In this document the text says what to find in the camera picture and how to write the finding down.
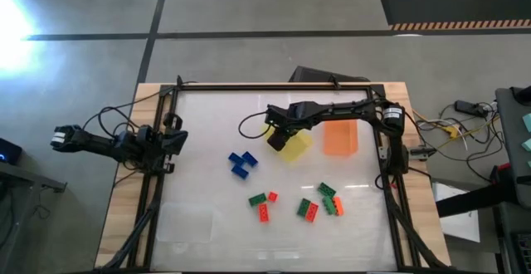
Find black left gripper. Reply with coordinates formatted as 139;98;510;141
157;113;188;174

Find green building block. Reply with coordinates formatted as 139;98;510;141
322;195;337;216
248;192;268;208
317;182;337;199
296;198;312;218

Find yellow translucent plastic bin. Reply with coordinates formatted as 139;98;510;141
261;120;314;164

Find orange translucent plastic bin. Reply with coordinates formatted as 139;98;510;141
323;120;359;157

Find black box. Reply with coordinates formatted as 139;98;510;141
289;65;371;85

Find white table sheet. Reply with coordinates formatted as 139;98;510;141
151;90;399;272

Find grey side table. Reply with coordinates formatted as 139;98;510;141
0;161;68;274

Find black device with blue light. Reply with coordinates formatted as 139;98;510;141
0;138;23;166

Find black power strip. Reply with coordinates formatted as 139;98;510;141
454;99;491;119

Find white paper sheet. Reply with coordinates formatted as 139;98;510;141
431;181;481;244

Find black beam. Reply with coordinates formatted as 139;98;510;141
435;174;519;219

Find black hazard-striped floor mat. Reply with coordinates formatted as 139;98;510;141
379;0;531;32

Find red and black clamp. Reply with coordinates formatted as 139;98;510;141
490;162;512;185

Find grey cart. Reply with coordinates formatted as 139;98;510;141
495;86;531;209

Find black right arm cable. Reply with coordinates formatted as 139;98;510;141
237;110;271;140

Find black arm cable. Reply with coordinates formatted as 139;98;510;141
237;110;271;140
81;99;144;139

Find black aluminium frame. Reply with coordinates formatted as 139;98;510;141
99;74;449;274

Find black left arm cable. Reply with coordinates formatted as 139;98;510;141
81;99;144;139

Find black cable tangle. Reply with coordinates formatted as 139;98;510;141
417;101;503;183

